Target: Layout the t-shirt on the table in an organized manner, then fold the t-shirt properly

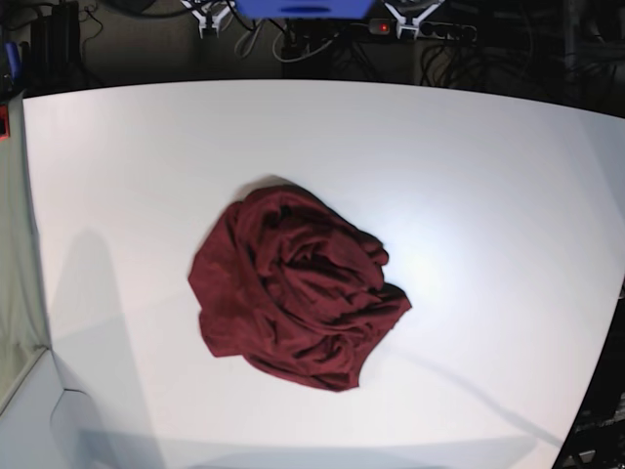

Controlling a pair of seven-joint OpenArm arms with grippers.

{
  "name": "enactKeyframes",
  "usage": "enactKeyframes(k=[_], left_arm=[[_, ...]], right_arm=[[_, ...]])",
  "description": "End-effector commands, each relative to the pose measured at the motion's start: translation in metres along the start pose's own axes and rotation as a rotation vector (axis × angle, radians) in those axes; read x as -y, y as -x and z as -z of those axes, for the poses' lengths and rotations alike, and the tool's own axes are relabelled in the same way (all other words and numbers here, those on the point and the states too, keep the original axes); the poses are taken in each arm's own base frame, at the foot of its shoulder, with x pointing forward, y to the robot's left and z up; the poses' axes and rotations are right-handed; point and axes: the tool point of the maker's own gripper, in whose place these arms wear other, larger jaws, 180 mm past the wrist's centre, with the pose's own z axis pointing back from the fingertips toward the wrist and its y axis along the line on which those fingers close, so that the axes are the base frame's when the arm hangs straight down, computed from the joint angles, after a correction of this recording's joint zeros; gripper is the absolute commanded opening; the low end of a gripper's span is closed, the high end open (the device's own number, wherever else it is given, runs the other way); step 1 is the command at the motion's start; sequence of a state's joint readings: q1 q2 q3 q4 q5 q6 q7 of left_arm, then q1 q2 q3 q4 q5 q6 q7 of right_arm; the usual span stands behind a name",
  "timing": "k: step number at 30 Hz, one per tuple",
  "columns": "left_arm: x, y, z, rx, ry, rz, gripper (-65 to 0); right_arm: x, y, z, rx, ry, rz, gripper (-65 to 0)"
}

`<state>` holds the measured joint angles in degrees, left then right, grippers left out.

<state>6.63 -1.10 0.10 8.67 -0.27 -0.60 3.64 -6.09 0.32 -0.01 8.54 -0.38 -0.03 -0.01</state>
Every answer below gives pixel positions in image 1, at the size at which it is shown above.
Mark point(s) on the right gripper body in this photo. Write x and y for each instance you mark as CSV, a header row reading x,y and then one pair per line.
x,y
213,17

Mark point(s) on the dark red t-shirt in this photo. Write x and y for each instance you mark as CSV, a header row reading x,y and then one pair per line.
x,y
286,283

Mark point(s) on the blue bottle left edge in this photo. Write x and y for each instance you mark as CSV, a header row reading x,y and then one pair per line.
x,y
14,60

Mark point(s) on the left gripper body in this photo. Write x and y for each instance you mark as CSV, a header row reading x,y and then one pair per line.
x,y
409,14

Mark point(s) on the black power strip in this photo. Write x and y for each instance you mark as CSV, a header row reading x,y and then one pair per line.
x,y
435,30

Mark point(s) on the blue box at top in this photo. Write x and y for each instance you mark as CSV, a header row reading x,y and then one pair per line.
x,y
304,9

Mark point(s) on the red black device left edge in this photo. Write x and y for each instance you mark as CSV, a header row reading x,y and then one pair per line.
x,y
4,123

